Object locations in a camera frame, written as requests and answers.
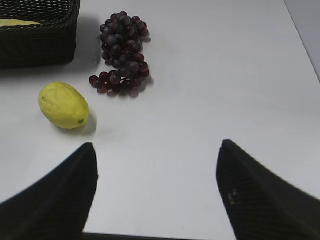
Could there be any yellow lemon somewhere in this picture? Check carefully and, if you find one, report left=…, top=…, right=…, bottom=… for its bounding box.
left=38, top=81, right=90, bottom=130

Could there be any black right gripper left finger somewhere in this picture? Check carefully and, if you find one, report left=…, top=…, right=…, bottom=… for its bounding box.
left=0, top=143, right=99, bottom=240

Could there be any purple grape bunch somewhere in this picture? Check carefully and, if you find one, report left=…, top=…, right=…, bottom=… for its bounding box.
left=89, top=11, right=150, bottom=94

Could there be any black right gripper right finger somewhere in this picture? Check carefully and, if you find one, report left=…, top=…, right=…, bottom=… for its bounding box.
left=216, top=139, right=320, bottom=240

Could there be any black wicker basket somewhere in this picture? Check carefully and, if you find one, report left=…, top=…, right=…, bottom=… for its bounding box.
left=0, top=0, right=80, bottom=69

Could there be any yellow banana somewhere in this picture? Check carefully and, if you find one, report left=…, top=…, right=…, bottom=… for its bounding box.
left=0, top=19, right=41, bottom=27

